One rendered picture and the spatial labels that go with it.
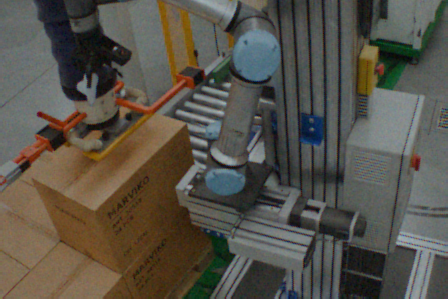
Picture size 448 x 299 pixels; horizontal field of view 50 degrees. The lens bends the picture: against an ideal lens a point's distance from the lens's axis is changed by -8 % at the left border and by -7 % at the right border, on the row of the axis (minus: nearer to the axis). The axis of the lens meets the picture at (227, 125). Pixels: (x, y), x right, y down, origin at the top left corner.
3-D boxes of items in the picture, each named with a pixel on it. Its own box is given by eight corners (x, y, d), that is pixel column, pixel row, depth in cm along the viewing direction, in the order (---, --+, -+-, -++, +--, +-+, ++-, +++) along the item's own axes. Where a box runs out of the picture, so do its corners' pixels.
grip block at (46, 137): (53, 134, 191) (48, 121, 187) (69, 140, 186) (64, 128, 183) (37, 146, 186) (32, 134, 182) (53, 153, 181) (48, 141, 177)
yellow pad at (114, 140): (137, 108, 216) (135, 98, 213) (155, 114, 211) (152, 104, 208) (82, 155, 195) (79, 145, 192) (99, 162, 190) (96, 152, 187)
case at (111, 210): (139, 165, 266) (121, 102, 243) (200, 189, 247) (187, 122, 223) (60, 239, 228) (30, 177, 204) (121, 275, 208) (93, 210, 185)
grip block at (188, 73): (189, 75, 212) (187, 64, 209) (206, 79, 208) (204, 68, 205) (177, 85, 207) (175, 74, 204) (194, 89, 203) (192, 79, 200)
